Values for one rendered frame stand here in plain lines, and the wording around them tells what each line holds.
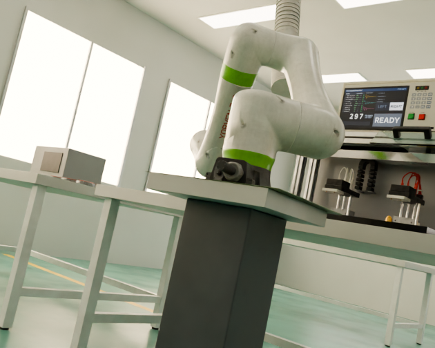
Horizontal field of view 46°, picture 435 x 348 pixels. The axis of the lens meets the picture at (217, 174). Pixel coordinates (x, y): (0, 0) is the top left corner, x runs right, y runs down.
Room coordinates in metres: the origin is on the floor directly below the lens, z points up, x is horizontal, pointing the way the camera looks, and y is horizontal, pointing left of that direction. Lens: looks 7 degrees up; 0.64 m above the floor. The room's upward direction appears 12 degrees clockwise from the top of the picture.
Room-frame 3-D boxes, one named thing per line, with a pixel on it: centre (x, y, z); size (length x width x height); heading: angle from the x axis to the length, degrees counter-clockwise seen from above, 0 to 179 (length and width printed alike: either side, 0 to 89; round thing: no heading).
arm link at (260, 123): (1.23, -0.08, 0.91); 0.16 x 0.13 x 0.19; 100
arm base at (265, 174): (1.18, -0.04, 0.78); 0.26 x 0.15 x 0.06; 157
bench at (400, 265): (5.51, -1.28, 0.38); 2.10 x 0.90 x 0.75; 48
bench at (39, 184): (3.46, 1.15, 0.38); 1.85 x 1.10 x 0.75; 48
